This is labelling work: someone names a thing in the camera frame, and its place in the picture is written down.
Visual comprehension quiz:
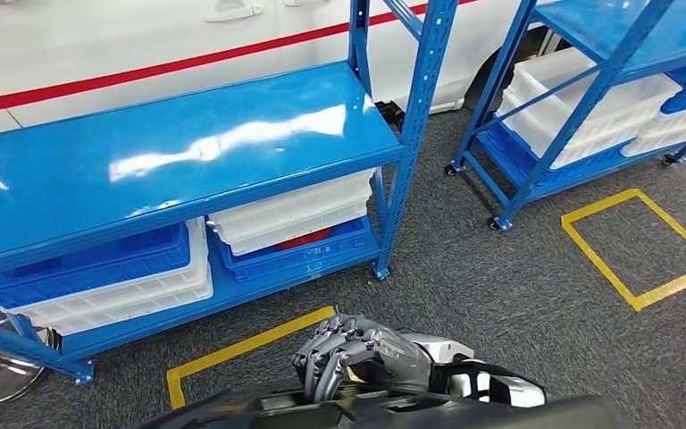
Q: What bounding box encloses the white car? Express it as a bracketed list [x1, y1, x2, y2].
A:
[0, 0, 563, 141]

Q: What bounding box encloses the white plastic crate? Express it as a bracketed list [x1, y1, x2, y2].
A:
[619, 100, 686, 158]
[206, 168, 377, 257]
[495, 46, 682, 170]
[0, 217, 215, 338]

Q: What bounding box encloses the blue metal shelf rack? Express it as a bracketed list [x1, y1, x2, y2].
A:
[0, 0, 459, 386]

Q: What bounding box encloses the black ribbed plastic block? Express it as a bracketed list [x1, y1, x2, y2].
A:
[373, 100, 406, 134]

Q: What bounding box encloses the red barrier belt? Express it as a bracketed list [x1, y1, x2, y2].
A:
[0, 0, 481, 118]

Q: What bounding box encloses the chrome stanchion post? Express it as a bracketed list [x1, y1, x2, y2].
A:
[0, 319, 60, 407]

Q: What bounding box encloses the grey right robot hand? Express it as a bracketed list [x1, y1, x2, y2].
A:
[291, 314, 433, 404]

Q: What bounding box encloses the blue wheeled shelf rack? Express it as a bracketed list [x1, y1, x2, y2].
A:
[444, 0, 686, 232]

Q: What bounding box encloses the black plastic plate bracket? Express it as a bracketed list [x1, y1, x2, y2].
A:
[136, 384, 623, 429]

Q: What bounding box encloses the red plastic item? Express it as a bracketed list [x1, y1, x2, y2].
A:
[274, 227, 333, 252]

